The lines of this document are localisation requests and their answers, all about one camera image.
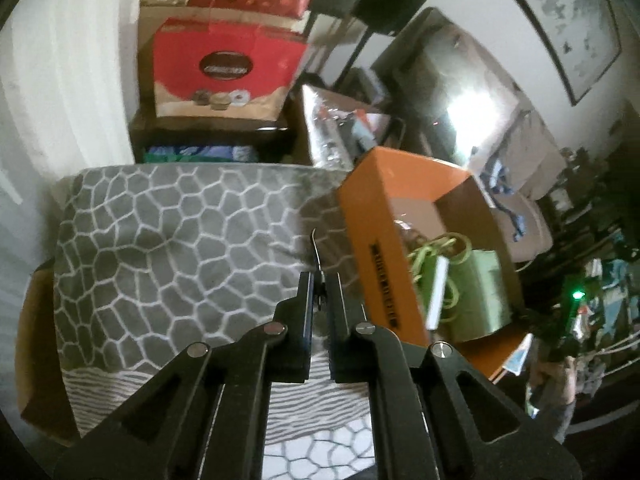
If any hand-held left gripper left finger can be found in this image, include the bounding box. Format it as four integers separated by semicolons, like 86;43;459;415
52;270;316;480

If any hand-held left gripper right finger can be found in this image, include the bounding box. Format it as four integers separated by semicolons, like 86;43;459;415
326;273;585;480

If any thin black curved tool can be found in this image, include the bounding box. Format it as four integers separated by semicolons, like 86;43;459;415
309;227;327;311

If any light green bag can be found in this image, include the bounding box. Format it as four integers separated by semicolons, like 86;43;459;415
407;234;515;343

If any large orange cardboard box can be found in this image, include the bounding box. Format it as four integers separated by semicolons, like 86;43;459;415
336;146;531;381

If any person's right hand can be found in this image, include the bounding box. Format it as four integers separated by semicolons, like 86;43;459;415
529;355;578;411

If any white flat stick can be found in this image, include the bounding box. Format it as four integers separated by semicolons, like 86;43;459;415
426;256;449;332

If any grey honeycomb patterned blanket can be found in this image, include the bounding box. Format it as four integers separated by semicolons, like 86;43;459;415
50;162;378;480

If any silver foil bag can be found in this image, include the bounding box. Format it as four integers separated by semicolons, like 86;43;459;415
301;84;392;167

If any blue cloth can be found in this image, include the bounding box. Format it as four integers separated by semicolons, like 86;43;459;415
144;145;257;164

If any red paper gift bag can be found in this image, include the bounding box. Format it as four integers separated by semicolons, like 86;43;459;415
151;16;309;122

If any framed wall picture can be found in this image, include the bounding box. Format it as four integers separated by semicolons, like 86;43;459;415
479;0;625;107

